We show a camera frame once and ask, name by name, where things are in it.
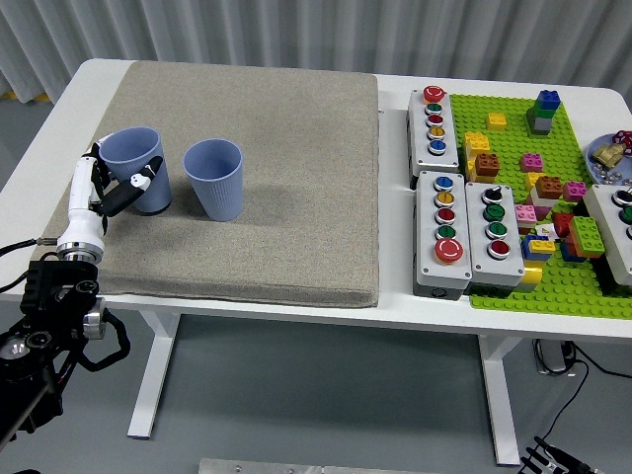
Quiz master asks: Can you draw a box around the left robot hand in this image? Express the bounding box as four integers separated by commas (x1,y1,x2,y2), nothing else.
57,136,165,248

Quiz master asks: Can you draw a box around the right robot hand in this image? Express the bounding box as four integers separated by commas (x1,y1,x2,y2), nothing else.
520,436,593,474

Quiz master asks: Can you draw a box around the blue ribbed plastic cup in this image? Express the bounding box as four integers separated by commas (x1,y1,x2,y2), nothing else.
98,126,173,216
182,138,245,222

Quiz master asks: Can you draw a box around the white table leg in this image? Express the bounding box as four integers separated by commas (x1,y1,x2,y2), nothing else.
477,335,520,466
126,309,182,439

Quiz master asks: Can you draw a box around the grey power strip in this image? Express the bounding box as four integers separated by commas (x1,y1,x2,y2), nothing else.
531,338,577,376

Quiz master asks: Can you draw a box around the yellow and grey toy brick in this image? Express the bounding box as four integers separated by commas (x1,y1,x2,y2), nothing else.
521,264,545,293

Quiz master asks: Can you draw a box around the grey-brown fabric mat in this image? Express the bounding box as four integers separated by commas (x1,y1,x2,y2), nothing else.
39,60,381,309

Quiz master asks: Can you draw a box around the multicolour toy brick stack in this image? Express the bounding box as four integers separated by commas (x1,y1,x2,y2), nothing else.
560,236,596,264

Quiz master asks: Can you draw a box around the blue and yellow toy brick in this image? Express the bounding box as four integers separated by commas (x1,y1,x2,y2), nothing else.
521,234,557,263

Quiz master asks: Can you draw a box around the large green toy brick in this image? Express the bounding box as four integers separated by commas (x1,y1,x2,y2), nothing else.
568,215,606,256

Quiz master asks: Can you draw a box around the red toy brick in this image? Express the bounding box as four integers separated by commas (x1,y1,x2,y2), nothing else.
551,211,577,238

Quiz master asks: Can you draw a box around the grey push-button control box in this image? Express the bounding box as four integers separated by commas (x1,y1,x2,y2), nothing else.
582,183,632,288

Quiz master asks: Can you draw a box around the cream toy brick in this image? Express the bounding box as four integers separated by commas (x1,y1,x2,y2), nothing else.
525,190,558,222

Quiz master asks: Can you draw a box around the grey five-button control box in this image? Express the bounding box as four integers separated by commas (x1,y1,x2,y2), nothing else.
405,87,461,191
413,170,473,300

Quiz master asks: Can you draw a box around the brown toy brick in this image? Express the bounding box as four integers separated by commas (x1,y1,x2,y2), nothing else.
474,152,501,178
535,176,563,199

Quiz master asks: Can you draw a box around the white pleated curtain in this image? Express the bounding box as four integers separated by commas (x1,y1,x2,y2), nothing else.
0,0,632,108

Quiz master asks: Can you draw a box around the blue dish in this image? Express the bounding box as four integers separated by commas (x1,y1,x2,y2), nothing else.
586,133,632,187

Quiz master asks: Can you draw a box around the brass pipe fitting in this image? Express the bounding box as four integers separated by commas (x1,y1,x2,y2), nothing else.
592,142,624,167

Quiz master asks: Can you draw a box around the green studded baseplate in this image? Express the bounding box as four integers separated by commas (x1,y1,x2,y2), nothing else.
447,92,632,321

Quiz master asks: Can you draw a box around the yellow toy brick stack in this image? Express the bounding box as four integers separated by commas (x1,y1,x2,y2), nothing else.
463,131,492,182

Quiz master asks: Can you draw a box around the black power cable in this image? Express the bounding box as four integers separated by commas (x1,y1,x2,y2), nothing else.
535,343,592,443
572,345,632,380

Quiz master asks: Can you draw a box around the grey selector switch control box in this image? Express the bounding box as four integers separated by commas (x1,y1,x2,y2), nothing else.
465,181,526,297

